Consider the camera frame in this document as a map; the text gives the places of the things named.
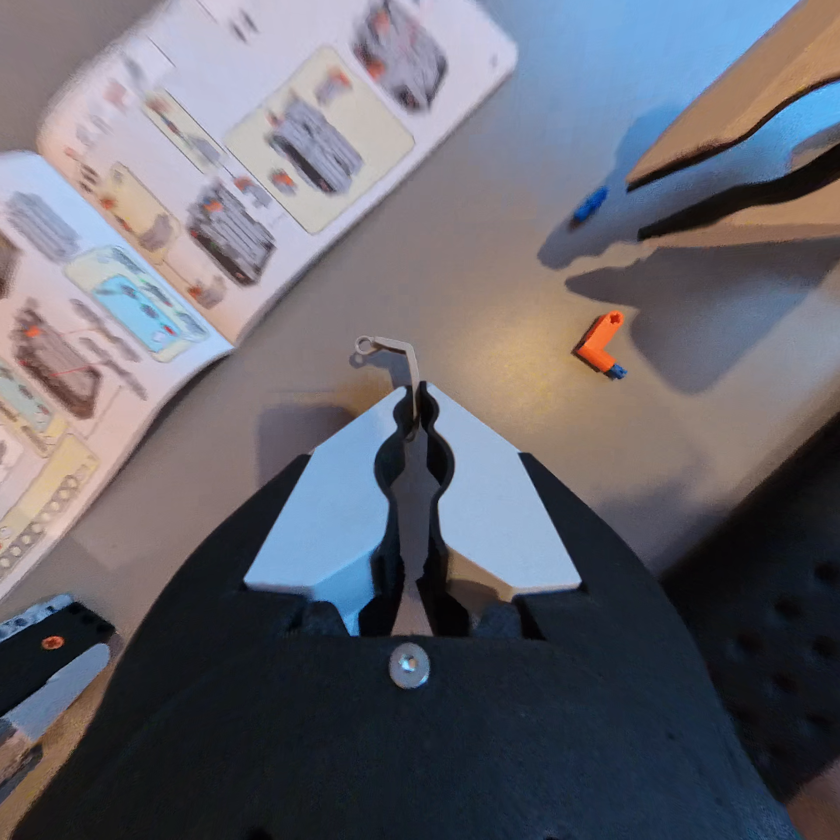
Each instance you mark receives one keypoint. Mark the blue connector pin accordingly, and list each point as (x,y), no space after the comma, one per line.
(590,205)
(618,372)

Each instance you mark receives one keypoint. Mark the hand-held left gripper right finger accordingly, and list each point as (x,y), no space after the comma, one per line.
(505,525)

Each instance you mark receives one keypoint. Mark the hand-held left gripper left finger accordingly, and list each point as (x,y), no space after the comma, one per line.
(328,525)

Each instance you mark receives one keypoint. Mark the black grey toy robot chassis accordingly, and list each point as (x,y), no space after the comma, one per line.
(39,649)

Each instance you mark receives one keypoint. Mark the black perforated chair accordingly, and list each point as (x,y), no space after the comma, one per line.
(774,590)

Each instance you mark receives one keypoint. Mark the grey desk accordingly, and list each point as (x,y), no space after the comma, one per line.
(459,295)

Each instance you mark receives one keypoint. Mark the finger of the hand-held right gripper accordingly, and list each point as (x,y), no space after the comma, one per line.
(754,79)
(787,226)

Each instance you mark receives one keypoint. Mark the open instruction booklet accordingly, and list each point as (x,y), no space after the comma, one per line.
(164,85)

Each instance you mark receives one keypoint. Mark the orange angle connector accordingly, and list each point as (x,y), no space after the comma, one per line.
(594,344)

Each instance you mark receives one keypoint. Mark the grey curved panel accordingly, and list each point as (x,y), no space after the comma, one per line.
(415,394)

